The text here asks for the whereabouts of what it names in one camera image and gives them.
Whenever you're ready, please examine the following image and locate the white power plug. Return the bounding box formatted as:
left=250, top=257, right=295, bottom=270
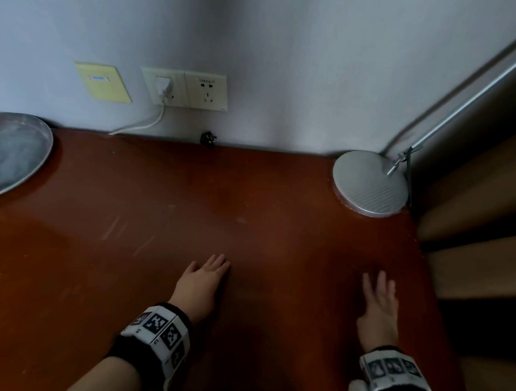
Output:
left=153, top=76, right=175, bottom=101

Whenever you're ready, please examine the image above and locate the beige wall plate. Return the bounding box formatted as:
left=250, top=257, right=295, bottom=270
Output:
left=72, top=61, right=134, bottom=105

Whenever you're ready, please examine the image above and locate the black lamp cable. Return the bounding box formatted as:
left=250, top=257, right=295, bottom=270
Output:
left=401, top=146, right=416, bottom=209

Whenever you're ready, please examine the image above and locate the black wristband with marker tags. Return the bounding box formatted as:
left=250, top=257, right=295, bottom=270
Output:
left=357, top=344, right=440, bottom=391
left=104, top=300, right=193, bottom=391

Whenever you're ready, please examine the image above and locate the person's right hand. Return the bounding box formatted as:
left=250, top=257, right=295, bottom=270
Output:
left=355, top=270, right=403, bottom=353

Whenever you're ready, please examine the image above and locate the round grey metal tray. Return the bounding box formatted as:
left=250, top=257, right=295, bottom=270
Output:
left=0, top=112, right=55, bottom=204

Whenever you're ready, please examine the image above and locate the silver desk lamp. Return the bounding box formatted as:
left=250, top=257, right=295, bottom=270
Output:
left=330, top=32, right=516, bottom=224

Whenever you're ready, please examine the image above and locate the white wall power socket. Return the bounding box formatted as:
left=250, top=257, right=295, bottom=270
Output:
left=138, top=66, right=230, bottom=112

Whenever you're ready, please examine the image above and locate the beige curtain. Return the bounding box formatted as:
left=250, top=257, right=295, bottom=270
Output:
left=407, top=119, right=516, bottom=391

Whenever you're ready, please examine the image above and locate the white plug cable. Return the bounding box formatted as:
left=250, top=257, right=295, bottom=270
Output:
left=108, top=97, right=167, bottom=138

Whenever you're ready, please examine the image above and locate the red wooden table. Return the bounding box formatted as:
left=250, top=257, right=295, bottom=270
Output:
left=0, top=125, right=483, bottom=391

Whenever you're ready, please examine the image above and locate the person's left hand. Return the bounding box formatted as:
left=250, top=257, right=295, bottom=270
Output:
left=167, top=252, right=232, bottom=327

